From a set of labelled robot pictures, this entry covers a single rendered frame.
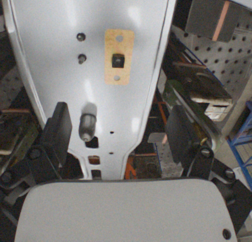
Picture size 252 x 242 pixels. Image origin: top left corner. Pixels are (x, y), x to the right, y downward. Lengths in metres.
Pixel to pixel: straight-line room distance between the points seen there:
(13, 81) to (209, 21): 0.68
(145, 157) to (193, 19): 0.45
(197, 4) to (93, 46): 0.16
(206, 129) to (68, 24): 0.22
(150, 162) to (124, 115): 0.30
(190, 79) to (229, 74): 0.49
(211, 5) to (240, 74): 0.56
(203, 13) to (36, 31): 0.23
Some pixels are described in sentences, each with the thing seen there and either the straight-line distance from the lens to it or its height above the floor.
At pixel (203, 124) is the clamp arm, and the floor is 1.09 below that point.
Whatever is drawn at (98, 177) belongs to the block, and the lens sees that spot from 0.58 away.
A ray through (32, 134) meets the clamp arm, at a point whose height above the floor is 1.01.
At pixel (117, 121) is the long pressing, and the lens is 0.30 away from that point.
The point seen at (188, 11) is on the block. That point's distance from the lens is 0.25.
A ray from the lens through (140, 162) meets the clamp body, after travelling 0.54.
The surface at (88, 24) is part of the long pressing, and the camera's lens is 0.21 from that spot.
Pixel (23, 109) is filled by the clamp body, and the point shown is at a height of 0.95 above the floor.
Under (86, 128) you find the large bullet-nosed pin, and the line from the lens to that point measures 0.27.
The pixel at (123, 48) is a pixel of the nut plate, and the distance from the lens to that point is 0.21.
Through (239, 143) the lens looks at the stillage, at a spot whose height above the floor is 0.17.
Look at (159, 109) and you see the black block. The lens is 0.41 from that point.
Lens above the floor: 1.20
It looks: 45 degrees down
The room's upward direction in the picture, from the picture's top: 175 degrees clockwise
